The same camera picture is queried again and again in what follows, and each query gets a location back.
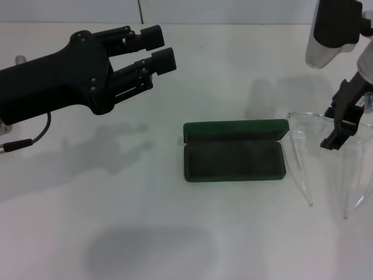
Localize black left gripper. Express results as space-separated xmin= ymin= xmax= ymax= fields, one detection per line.
xmin=0 ymin=30 xmax=116 ymax=126

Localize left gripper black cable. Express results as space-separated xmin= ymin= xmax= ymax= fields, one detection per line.
xmin=0 ymin=112 xmax=52 ymax=154

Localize green glasses case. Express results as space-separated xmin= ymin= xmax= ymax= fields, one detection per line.
xmin=182 ymin=118 xmax=290 ymax=184

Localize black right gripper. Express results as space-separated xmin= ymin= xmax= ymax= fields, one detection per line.
xmin=319 ymin=69 xmax=373 ymax=151

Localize clear white glasses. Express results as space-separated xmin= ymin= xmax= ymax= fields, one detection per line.
xmin=287 ymin=111 xmax=373 ymax=220

